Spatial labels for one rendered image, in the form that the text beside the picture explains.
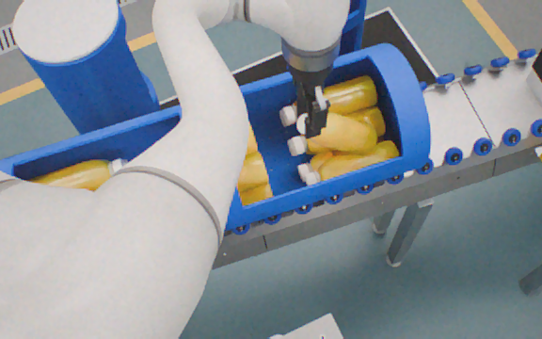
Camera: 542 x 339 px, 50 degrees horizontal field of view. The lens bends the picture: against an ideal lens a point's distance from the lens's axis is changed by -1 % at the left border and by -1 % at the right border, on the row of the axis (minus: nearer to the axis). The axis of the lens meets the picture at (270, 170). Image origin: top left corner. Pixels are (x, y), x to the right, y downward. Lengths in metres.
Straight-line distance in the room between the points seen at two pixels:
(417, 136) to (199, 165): 0.81
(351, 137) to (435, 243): 1.26
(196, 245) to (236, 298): 1.89
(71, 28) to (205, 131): 1.17
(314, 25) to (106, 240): 0.51
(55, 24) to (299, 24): 0.97
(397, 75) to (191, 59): 0.67
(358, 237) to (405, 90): 1.23
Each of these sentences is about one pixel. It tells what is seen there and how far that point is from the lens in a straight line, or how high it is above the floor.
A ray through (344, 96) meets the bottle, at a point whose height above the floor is 1.14.
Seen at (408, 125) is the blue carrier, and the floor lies 1.19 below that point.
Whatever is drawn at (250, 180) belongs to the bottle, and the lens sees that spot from 1.19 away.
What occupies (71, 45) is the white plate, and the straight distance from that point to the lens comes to 1.60.
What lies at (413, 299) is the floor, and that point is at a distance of 2.31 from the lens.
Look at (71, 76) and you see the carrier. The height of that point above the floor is 0.97.
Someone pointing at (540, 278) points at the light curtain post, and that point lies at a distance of 2.27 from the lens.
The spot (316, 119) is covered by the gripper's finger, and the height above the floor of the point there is 1.36.
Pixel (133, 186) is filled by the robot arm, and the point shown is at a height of 1.86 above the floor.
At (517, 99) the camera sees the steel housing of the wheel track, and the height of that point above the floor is 0.93.
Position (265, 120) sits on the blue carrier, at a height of 1.01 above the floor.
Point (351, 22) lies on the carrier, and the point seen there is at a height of 0.60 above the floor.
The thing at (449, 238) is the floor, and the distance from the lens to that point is 2.40.
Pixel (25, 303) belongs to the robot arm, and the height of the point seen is 1.91.
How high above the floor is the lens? 2.22
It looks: 65 degrees down
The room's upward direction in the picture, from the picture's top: 7 degrees counter-clockwise
